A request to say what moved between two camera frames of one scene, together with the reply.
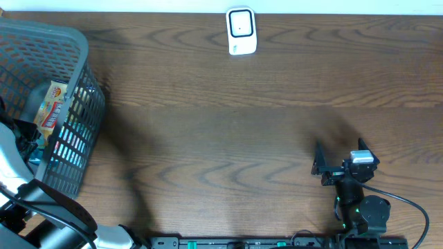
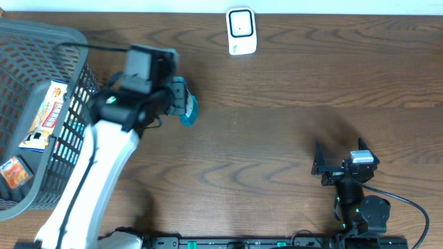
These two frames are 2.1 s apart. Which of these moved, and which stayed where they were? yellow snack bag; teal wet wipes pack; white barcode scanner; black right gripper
Moved: teal wet wipes pack
Stayed: white barcode scanner; yellow snack bag; black right gripper
